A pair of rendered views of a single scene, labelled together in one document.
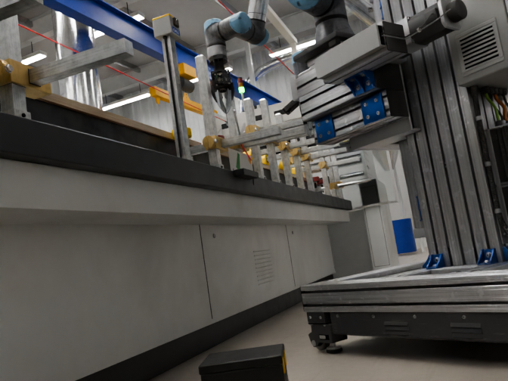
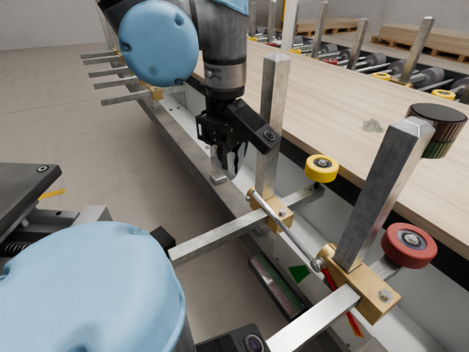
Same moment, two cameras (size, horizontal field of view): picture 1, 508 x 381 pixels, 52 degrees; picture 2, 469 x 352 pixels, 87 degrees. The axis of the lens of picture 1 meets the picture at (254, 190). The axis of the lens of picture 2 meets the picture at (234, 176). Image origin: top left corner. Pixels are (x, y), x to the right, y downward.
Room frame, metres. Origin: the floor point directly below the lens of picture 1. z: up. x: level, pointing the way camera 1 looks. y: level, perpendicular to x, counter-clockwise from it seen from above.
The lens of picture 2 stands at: (2.22, -0.28, 1.27)
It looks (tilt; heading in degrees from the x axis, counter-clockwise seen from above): 38 degrees down; 130
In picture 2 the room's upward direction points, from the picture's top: straight up
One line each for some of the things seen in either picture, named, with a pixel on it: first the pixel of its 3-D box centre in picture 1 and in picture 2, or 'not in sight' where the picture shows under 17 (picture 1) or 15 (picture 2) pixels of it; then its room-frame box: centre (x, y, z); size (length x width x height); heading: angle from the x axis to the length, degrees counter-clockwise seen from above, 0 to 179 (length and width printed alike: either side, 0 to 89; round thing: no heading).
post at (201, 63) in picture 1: (208, 113); (266, 165); (1.98, 0.13, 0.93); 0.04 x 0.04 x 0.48; 70
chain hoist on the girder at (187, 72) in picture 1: (184, 83); not in sight; (7.26, 0.77, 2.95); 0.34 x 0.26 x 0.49; 156
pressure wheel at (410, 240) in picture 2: not in sight; (399, 255); (2.29, 0.14, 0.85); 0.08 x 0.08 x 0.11
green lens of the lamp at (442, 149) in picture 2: not in sight; (423, 138); (2.23, 0.09, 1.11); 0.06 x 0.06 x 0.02
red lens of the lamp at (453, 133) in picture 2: not in sight; (433, 121); (2.23, 0.09, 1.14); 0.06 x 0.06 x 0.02
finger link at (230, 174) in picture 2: (228, 100); (221, 163); (1.92, 0.04, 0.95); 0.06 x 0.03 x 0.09; 2
